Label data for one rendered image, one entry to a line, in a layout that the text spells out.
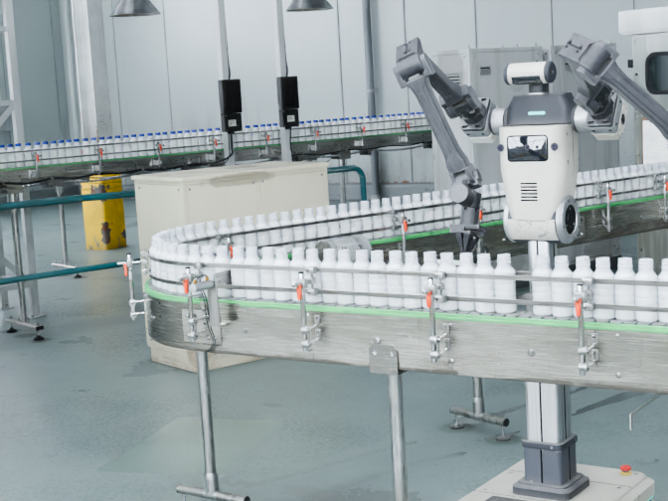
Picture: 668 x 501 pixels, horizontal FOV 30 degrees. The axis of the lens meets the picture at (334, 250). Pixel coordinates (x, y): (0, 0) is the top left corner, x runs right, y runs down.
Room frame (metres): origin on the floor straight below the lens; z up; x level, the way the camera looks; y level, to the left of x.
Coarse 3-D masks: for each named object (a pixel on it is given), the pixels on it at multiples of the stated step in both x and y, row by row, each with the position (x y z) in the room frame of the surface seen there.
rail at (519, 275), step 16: (352, 272) 3.71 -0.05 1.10; (368, 272) 3.68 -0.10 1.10; (384, 272) 3.64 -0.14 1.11; (400, 272) 3.61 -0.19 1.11; (416, 272) 3.58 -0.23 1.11; (432, 272) 3.55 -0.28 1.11; (448, 272) 3.52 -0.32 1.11; (528, 272) 3.46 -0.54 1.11; (240, 288) 3.95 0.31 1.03; (256, 288) 3.92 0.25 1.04; (272, 288) 3.88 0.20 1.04; (288, 288) 3.85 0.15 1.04; (304, 288) 3.81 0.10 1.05; (528, 304) 3.38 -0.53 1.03; (544, 304) 3.36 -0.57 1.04; (560, 304) 3.33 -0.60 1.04; (608, 304) 3.25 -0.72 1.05
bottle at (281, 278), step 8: (280, 248) 3.91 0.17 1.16; (280, 256) 3.88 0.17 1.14; (272, 264) 3.89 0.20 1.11; (280, 264) 3.87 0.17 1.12; (288, 264) 3.88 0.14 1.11; (280, 272) 3.87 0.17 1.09; (288, 272) 3.88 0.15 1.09; (280, 280) 3.87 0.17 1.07; (288, 280) 3.87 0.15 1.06; (280, 296) 3.87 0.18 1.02; (288, 296) 3.87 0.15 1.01
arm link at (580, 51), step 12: (576, 36) 3.55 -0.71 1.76; (564, 48) 3.55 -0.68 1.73; (576, 48) 3.53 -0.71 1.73; (588, 48) 3.51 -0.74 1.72; (600, 48) 3.48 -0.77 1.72; (576, 60) 3.50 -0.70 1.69; (588, 60) 3.48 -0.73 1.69; (600, 60) 3.48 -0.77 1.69; (576, 72) 3.65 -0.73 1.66; (588, 84) 3.72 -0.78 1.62; (600, 84) 3.79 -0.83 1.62; (576, 96) 3.82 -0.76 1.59; (588, 96) 3.79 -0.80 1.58; (588, 108) 3.84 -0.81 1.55
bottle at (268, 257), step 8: (264, 248) 3.95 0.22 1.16; (272, 248) 3.93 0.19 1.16; (264, 256) 3.92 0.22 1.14; (272, 256) 3.93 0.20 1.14; (264, 264) 3.91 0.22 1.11; (264, 272) 3.91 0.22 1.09; (272, 272) 3.91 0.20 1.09; (264, 280) 3.91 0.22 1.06; (272, 280) 3.91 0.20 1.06; (264, 296) 3.91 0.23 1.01; (272, 296) 3.91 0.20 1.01
